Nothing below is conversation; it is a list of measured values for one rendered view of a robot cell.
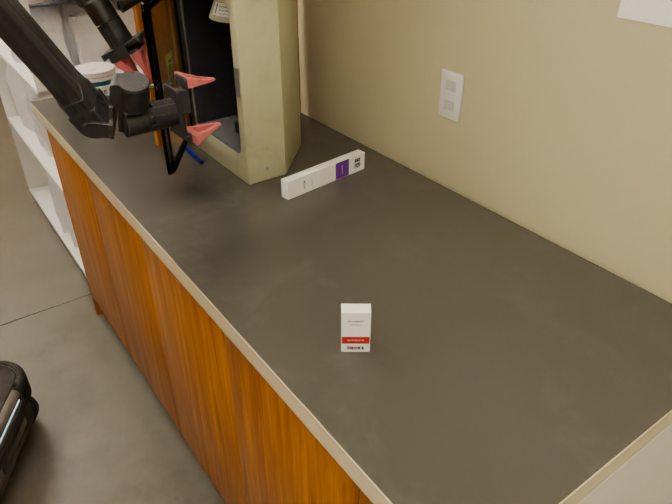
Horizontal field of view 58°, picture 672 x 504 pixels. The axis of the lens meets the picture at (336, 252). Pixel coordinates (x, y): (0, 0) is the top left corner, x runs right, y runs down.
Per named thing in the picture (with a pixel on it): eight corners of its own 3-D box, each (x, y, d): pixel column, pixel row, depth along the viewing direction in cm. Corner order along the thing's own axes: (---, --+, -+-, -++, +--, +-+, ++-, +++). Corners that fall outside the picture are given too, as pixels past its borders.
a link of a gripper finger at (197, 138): (224, 105, 126) (182, 115, 121) (229, 137, 130) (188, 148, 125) (210, 97, 131) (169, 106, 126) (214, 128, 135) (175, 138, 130)
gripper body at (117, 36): (112, 56, 144) (92, 27, 140) (148, 37, 142) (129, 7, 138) (105, 64, 139) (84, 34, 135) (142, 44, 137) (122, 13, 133)
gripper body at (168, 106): (184, 89, 120) (148, 96, 116) (192, 137, 125) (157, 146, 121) (171, 81, 124) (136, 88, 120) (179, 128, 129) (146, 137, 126)
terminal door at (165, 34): (192, 130, 173) (172, -22, 151) (171, 177, 147) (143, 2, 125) (190, 130, 173) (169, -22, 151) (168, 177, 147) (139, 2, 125)
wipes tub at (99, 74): (115, 103, 207) (106, 59, 199) (129, 114, 198) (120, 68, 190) (76, 111, 200) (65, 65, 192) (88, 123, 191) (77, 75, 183)
